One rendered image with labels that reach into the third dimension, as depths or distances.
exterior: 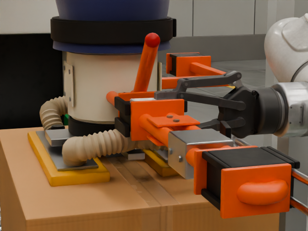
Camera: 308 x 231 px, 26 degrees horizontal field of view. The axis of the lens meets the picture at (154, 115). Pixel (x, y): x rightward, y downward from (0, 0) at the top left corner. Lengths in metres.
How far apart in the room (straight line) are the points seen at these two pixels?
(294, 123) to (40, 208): 0.41
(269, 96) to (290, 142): 0.57
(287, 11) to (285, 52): 2.92
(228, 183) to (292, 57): 0.57
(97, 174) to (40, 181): 0.10
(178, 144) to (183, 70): 0.78
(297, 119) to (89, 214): 0.36
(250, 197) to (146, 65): 0.42
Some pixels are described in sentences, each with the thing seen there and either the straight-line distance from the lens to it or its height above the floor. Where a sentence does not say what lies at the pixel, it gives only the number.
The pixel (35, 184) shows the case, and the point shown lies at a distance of 1.13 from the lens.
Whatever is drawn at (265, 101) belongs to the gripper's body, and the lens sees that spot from 1.05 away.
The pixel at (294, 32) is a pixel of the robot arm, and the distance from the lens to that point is 1.22.
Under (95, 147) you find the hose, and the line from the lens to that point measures 1.08.
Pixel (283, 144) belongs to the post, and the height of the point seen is 0.89.
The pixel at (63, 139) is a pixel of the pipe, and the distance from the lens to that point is 1.23.
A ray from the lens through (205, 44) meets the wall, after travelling 10.53.
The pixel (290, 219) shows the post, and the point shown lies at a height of 0.70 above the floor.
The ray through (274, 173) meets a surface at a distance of 0.68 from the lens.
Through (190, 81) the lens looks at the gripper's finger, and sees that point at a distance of 1.02.
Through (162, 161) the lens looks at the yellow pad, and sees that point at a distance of 1.18.
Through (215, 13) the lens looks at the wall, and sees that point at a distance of 10.73.
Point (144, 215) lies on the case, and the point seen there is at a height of 0.94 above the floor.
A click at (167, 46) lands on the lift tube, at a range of 1.22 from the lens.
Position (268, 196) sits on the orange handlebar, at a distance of 0.66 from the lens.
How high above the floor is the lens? 1.28
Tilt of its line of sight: 12 degrees down
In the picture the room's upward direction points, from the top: straight up
